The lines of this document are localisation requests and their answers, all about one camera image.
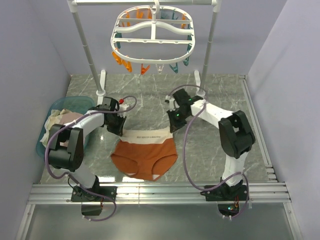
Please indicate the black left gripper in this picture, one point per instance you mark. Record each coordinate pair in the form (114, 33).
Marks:
(119, 130)

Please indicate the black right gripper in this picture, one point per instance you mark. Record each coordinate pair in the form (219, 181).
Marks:
(174, 125)

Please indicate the orange and beige underwear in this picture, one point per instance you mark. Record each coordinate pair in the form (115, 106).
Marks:
(145, 154)

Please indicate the orange clip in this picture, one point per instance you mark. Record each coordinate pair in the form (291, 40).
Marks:
(121, 61)
(144, 69)

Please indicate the white oval clip hanger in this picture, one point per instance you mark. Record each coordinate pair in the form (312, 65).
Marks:
(153, 17)

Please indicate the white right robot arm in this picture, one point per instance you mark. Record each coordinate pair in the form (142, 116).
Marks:
(235, 132)

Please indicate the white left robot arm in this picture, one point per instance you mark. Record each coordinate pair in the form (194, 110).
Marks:
(65, 149)

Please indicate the teal clip front right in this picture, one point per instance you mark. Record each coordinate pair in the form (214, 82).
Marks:
(174, 67)

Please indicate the teal clip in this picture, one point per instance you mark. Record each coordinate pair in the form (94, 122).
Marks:
(174, 67)
(186, 61)

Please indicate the teal clip right side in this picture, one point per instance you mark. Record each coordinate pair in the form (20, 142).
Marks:
(186, 61)

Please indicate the teal plastic laundry basket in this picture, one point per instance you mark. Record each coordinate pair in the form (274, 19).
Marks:
(77, 104)

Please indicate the pink cloth in basket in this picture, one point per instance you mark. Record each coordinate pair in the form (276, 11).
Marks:
(67, 116)

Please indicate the cream cloth in basket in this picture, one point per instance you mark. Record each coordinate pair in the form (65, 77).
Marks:
(54, 118)

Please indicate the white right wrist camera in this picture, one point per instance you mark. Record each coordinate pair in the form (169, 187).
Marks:
(172, 103)

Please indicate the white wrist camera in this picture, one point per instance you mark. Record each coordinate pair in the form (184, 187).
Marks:
(172, 103)
(123, 107)

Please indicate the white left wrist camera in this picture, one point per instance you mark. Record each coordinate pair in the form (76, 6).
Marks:
(123, 107)

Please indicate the white clothes rack frame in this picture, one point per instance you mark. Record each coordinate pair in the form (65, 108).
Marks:
(95, 20)

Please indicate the aluminium mounting rail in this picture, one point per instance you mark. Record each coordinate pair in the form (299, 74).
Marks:
(171, 193)

